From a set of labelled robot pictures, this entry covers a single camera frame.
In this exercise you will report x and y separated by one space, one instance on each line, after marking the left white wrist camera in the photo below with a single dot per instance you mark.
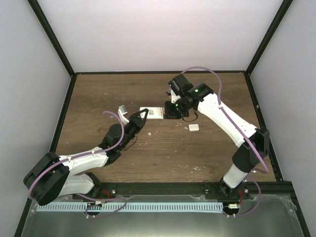
122 111

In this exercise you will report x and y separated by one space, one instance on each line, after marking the light blue slotted cable duct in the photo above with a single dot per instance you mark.
204 207

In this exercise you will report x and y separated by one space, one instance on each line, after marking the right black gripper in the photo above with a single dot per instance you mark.
170 115

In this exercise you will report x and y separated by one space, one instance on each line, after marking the white battery cover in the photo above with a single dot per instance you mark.
193 127

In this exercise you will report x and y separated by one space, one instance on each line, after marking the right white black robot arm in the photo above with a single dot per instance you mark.
252 142

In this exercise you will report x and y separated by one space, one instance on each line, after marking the black enclosure frame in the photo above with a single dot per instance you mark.
36 8

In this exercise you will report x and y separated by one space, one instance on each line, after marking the metal front plate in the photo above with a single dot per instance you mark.
264 216

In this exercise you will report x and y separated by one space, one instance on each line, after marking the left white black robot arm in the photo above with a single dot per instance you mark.
55 176

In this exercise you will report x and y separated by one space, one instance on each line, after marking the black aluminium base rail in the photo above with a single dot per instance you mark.
207 189

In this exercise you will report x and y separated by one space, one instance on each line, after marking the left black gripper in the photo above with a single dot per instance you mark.
138 123

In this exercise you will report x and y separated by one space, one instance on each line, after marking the white remote control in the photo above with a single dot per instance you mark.
154 112

